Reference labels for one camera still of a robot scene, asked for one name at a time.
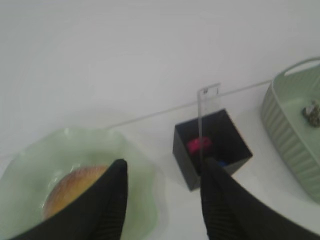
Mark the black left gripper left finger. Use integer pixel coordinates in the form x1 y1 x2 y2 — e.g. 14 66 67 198
15 159 128 240

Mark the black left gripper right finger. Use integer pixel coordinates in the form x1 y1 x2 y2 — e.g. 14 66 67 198
200 158 320 240

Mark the yellow bread roll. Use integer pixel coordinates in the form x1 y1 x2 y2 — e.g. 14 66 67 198
43 165 108 219

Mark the blue pencil sharpener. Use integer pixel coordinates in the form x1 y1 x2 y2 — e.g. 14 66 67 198
215 159 228 168

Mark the pink pencil sharpener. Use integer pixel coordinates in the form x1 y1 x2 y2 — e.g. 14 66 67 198
186 136 213 155

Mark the clear plastic ruler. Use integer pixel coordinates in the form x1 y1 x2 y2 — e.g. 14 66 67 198
197 82 221 163

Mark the pinkish paper ball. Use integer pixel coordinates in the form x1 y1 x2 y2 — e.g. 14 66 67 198
301 100 320 128

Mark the black mesh pen holder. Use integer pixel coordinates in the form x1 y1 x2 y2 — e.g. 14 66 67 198
172 109 253 191

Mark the pale green glass plate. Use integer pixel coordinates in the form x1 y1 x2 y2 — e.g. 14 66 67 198
0 128 158 240

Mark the grey green plastic basket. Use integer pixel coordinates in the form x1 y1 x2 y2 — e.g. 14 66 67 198
261 65 320 203

